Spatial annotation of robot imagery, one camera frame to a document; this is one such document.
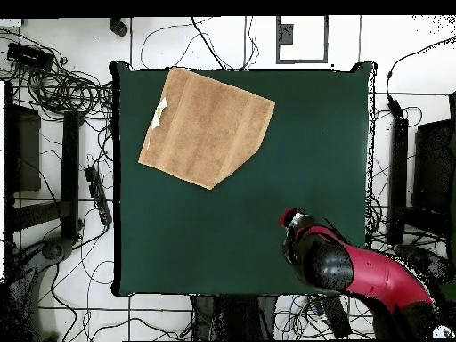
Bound tan terry towel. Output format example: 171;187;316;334
137;66;276;191

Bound dark green table cloth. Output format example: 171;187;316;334
108;61;378;298

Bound black power brick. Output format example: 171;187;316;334
313;295;353;339

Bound dark grey stand base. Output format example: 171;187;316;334
6;236;77;342
393;243;456;286

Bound black power strip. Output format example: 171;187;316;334
84;166;113;227

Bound small black round device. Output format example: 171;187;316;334
109;17;129;37

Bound black adapter box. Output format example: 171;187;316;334
6;42;55;71

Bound tangled black cables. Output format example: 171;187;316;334
0;28;114;123
366;156;428;250

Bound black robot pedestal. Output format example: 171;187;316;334
191;295;278;341

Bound black frame stand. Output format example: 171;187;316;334
3;81;86;244
387;91;456;258

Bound black cable with plug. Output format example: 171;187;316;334
386;35;456;121

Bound thin looped black cable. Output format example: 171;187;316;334
140;15;260;71

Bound grey square frame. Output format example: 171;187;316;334
275;15;330;65

